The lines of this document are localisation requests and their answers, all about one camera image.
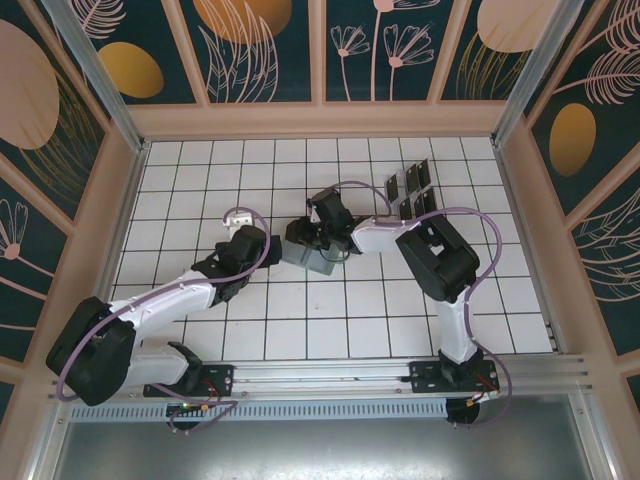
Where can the grey green card holder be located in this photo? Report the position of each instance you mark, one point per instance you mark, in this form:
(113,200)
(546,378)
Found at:
(320,265)

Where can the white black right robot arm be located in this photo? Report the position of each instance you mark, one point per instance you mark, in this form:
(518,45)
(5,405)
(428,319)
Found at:
(380,239)

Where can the grey metal sheet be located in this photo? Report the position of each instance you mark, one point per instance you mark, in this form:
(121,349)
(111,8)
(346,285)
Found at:
(320,450)

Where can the large peach oval wall panel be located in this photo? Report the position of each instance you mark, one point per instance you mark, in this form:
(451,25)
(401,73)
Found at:
(30,100)

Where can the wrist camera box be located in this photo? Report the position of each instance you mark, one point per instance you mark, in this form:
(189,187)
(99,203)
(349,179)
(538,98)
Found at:
(332,210)
(247,240)

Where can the orange circle leaves wall panel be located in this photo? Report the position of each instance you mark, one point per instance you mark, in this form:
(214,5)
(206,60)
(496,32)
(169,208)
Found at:
(240,30)

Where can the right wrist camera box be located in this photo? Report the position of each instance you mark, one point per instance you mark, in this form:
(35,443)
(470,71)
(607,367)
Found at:
(332,210)

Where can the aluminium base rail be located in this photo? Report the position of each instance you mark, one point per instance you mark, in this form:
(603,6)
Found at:
(320,372)

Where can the pink leaves wall panel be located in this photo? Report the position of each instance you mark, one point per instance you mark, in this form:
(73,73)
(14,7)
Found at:
(615,260)

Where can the pink flowers wall panel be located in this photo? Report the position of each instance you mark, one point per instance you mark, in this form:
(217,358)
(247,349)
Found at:
(380,50)

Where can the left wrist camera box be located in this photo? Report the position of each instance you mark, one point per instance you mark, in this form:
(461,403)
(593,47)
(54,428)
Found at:
(247,240)

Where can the aluminium corner post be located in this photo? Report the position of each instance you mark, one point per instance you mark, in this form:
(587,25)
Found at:
(529,75)
(104,85)

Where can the dark grey credit card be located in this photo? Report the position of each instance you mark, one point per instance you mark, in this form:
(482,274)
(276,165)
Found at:
(404,207)
(393,186)
(412,179)
(418,204)

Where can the pink flower outline wall panel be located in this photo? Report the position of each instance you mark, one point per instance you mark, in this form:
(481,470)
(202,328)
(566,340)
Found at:
(20,250)

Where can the orange oval feather wall panel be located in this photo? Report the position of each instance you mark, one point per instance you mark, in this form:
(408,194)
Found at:
(572,140)

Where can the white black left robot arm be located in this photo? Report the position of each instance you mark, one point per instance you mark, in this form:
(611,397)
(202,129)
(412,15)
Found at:
(165,300)

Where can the clear acrylic card stand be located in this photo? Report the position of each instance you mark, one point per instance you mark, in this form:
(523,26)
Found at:
(395,201)

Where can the peach circle gold wall panel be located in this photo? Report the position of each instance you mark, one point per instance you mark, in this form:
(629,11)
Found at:
(500,25)

